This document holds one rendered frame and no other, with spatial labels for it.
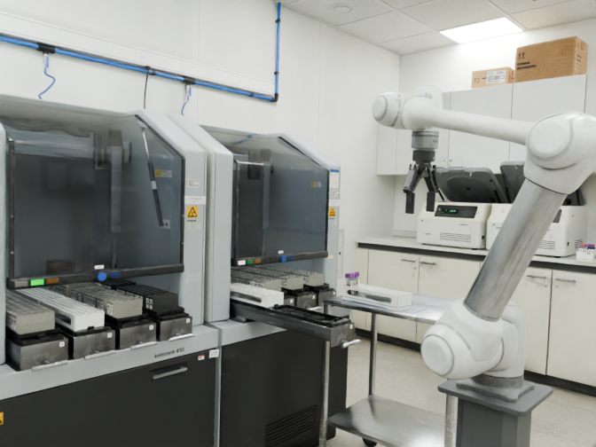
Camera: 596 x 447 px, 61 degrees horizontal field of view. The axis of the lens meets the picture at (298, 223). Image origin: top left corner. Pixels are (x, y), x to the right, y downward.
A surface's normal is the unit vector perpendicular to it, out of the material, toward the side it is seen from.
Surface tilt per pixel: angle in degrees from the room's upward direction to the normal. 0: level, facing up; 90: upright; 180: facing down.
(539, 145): 82
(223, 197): 90
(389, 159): 90
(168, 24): 90
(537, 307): 90
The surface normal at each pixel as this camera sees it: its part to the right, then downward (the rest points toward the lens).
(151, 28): 0.73, 0.06
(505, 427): 0.04, 0.05
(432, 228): -0.71, 0.01
